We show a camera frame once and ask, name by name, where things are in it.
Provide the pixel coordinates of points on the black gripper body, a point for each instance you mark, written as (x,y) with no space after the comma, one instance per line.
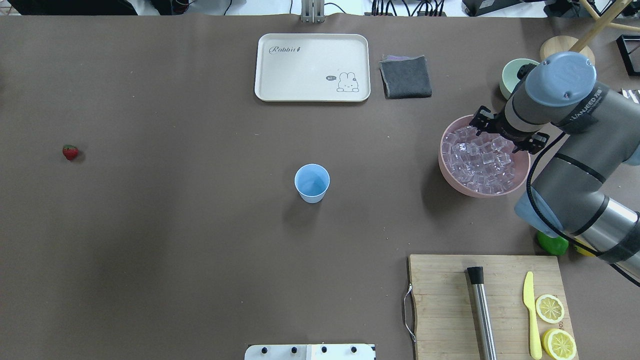
(505,133)

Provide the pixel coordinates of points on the clear ice cubes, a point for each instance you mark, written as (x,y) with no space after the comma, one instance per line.
(482,164)

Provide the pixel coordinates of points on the red strawberry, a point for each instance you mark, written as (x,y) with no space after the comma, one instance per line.
(70,152)

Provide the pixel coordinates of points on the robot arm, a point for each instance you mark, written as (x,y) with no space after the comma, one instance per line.
(600,132)

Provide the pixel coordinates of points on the light blue plastic cup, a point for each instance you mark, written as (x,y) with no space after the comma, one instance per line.
(312,182)

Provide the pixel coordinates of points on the pink bowl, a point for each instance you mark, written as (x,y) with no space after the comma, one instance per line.
(522,165)

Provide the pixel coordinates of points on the green bowl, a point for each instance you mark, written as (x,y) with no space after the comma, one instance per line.
(509,78)

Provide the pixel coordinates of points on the folded grey cloth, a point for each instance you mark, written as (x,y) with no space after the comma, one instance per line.
(405,77)

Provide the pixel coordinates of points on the wooden mug tree stand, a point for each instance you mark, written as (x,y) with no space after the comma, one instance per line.
(563,43)

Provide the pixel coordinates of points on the green lime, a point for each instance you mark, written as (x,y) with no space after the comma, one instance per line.
(556,246)

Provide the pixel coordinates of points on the steel muddler black tip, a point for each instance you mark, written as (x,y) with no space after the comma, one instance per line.
(481,306)

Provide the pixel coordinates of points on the yellow lemon lower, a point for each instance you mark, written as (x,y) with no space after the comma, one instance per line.
(582,249)

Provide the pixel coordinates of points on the lemon half upper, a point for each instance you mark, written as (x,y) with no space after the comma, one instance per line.
(550,308)

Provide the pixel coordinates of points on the lemon half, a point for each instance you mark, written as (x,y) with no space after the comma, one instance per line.
(550,308)
(559,344)

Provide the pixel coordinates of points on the cream rabbit tray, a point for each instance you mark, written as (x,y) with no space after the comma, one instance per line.
(312,67)

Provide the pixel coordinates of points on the wooden cutting board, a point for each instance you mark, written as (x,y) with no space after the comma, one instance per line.
(444,318)

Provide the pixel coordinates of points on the lemon half lower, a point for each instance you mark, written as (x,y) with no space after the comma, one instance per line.
(559,344)

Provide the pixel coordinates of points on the yellow plastic knife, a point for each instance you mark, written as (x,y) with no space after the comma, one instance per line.
(528,299)

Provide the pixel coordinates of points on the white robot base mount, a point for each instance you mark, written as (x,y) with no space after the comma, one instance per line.
(322,351)

